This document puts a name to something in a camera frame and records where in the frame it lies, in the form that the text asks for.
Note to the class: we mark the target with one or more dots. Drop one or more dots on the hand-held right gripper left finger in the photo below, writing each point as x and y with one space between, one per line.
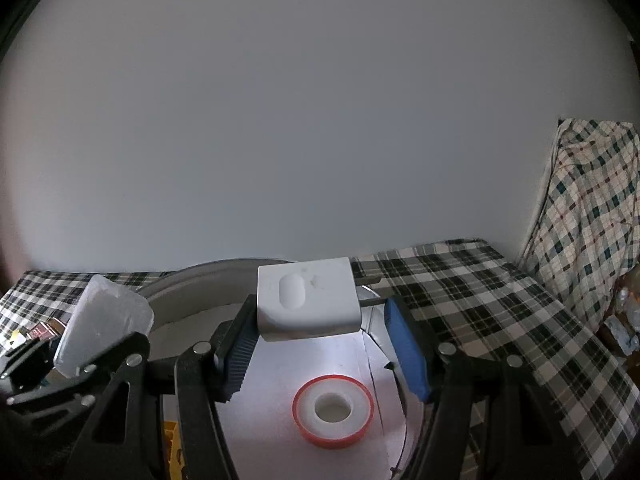
235 360

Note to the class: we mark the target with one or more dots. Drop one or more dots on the white power adapter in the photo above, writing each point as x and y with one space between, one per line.
305 300

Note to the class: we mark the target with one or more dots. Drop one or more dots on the plaid bed sheet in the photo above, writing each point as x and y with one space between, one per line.
475 300

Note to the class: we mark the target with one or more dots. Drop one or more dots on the yellow plastic item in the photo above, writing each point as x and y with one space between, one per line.
172 450

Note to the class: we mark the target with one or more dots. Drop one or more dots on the white translucent plastic box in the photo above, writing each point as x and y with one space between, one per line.
100 320

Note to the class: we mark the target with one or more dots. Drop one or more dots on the small red box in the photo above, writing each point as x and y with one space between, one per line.
39 332

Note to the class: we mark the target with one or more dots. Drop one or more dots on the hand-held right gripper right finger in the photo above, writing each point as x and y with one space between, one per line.
407 355

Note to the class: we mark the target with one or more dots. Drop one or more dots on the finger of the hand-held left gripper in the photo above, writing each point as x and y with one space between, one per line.
75 385

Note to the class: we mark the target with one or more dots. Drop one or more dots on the red tape roll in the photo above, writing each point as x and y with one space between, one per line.
334 427

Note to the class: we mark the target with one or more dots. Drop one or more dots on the plaid draped cloth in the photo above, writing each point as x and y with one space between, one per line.
590 210

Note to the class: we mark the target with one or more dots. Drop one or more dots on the round blue cookie tin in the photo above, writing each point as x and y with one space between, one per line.
190 285

